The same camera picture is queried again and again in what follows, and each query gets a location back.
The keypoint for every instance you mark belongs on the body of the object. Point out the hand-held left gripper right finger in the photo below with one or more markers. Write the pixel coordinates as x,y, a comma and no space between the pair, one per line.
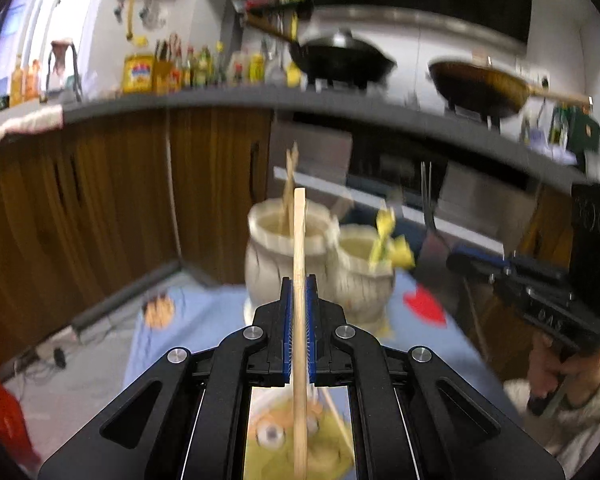
311,340

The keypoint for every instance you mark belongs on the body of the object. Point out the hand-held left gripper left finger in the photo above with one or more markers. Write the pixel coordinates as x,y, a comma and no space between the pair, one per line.
286,340

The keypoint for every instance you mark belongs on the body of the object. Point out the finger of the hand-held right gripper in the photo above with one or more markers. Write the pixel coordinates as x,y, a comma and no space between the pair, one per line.
472,267
480,252

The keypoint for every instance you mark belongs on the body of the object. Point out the plain steel fork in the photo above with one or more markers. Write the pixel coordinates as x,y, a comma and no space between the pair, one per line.
428,215

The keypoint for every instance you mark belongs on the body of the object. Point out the yellow flower decoration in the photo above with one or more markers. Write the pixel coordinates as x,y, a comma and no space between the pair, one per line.
400,255

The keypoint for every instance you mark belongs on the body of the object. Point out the cream ceramic double utensil holder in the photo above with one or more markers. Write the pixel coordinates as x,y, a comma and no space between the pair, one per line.
270,265

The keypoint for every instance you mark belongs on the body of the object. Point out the wooden chopstick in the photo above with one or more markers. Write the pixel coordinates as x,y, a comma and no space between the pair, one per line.
287,195
290,162
299,260
337,420

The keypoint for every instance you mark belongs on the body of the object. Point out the person's right forearm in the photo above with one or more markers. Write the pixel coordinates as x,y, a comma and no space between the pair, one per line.
570,435

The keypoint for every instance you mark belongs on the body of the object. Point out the person's right hand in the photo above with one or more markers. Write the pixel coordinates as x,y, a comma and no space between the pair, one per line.
580,377

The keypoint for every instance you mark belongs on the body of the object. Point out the blue printed cloth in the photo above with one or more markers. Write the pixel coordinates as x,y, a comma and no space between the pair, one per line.
195,310

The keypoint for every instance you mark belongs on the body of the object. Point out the stainless built-in oven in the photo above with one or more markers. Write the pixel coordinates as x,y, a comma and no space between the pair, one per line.
380,160

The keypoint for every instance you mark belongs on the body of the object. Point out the dark green container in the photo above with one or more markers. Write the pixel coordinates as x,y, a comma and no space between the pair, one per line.
580,127

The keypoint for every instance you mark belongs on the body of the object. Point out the brown frying pan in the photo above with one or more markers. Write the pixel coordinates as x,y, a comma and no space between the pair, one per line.
480,85

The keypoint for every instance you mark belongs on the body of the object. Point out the grey speckled countertop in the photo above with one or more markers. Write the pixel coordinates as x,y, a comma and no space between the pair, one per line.
330,105

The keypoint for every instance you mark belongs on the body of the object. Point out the row of sauce bottles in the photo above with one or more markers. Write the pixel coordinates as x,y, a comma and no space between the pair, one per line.
230,67

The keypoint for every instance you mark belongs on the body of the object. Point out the knife block with knives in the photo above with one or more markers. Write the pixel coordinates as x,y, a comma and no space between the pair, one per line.
162,75

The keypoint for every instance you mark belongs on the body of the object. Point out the red plastic bag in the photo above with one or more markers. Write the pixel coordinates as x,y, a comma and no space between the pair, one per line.
0,410

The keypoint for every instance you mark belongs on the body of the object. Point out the yellow cooking oil jug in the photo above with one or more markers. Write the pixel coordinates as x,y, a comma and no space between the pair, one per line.
139,72

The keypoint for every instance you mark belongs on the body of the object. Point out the kitchen faucet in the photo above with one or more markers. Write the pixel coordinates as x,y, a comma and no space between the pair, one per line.
76,82

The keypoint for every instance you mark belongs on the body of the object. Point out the white dish towel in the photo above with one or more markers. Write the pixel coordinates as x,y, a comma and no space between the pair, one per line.
30,122

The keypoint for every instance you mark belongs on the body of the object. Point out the grey hanging rag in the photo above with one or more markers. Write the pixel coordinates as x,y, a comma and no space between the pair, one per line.
60,60

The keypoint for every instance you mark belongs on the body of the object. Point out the orange soap bottle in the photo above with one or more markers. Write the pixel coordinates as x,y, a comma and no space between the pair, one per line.
32,81

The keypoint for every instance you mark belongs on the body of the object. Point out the yellow dish soap bottle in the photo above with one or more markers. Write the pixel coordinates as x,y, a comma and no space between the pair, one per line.
16,82

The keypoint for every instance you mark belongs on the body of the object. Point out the kitchen window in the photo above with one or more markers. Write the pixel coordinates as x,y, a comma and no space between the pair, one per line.
20,35

